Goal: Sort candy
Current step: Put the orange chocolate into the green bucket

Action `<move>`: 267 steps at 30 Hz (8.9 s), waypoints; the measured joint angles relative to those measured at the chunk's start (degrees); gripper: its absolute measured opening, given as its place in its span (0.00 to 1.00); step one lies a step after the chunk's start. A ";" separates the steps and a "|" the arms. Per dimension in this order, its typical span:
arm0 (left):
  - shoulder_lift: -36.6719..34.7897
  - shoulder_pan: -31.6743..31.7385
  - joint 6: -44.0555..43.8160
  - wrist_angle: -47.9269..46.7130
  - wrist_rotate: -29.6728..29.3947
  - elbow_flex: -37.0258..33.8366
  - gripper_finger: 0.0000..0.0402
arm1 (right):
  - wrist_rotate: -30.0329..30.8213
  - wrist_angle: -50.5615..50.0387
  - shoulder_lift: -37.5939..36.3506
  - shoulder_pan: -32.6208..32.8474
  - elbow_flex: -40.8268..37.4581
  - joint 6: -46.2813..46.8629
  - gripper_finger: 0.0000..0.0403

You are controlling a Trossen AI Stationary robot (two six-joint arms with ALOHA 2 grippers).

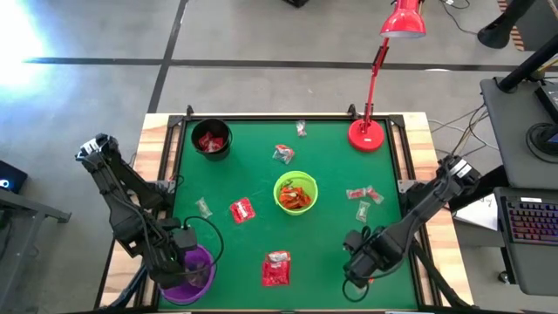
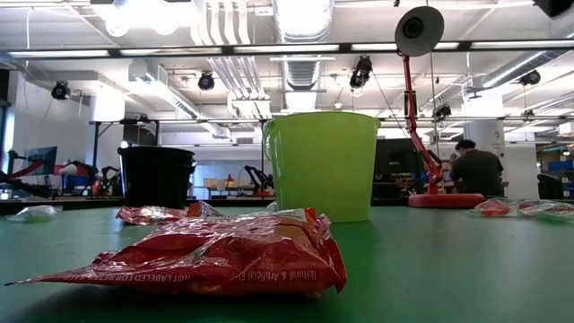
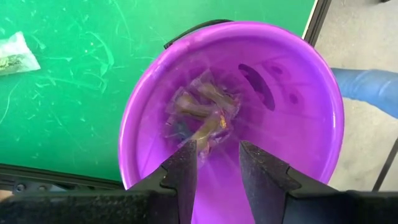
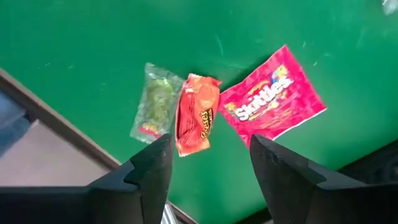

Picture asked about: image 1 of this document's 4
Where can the black device with light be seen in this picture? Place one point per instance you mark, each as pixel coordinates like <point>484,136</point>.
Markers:
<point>11,176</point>

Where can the orange candy packet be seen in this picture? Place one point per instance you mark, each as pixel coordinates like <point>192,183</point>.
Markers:
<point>301,202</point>
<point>287,196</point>

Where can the gray metal desk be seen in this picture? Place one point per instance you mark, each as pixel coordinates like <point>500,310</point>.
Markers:
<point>26,209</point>

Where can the black table frame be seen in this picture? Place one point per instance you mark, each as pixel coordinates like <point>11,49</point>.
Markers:
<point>244,117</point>

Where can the black stand pole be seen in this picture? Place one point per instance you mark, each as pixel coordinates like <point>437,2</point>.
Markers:
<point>529,65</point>

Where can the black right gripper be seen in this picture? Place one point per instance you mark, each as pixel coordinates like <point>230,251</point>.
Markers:
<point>377,257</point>

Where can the gray desk top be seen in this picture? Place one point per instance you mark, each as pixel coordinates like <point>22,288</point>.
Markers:
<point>514,144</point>

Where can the red candy packet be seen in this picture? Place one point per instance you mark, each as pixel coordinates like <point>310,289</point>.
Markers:
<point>216,145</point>
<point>242,210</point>
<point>205,140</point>

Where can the green plastic bucket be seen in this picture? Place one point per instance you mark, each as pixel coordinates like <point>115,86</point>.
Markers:
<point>305,181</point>

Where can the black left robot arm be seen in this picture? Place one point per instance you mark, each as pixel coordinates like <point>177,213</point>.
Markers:
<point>117,196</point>

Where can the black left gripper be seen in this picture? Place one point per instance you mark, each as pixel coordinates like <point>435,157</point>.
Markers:
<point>163,250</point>

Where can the clear wrapped green candy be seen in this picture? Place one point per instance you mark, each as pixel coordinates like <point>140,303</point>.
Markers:
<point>362,210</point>

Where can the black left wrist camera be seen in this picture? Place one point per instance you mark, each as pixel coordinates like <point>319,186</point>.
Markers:
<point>185,237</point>

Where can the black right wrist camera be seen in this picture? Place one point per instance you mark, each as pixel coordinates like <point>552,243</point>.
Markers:
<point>354,240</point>

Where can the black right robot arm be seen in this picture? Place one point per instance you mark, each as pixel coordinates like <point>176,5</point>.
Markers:
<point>423,209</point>

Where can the black stand base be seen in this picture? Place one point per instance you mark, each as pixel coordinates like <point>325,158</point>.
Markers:
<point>497,32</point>

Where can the large red candy bag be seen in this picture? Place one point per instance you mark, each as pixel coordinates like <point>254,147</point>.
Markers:
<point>276,275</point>

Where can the white paper sheet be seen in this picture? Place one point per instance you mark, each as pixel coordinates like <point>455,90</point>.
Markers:
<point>479,213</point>

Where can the black plastic bucket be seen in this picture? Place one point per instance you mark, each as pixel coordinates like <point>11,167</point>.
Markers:
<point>212,126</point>

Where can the black round base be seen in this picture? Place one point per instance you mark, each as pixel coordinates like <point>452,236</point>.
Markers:
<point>542,139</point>

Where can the red desk lamp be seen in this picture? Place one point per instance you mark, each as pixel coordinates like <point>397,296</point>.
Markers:
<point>366,136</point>

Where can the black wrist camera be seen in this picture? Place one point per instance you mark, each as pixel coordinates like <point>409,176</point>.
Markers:
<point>185,237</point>
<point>354,240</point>

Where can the purple plastic bucket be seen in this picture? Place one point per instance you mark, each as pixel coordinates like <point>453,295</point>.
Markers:
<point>187,297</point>

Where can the green table mat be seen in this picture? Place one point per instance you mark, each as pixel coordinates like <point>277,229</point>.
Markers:
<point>244,244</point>

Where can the black computer keyboard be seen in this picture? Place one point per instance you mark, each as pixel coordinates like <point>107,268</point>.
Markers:
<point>529,220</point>

